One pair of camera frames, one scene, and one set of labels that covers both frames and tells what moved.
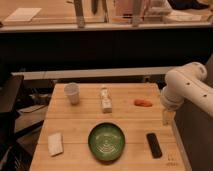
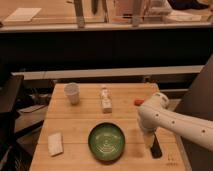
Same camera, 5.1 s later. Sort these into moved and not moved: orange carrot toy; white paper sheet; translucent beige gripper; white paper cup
Moved: translucent beige gripper
Not moved: white paper sheet; orange carrot toy; white paper cup
